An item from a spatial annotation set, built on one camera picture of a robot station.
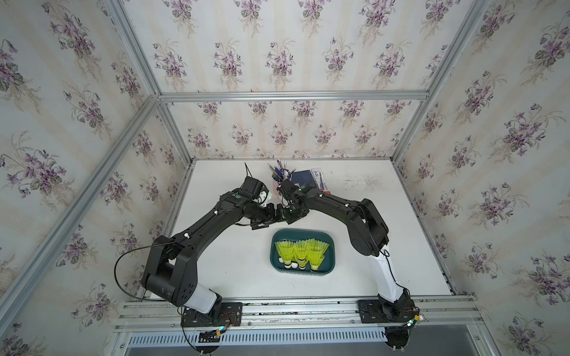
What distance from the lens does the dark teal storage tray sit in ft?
2.65

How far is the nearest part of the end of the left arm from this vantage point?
72 cm

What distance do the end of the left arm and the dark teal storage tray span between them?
14cm
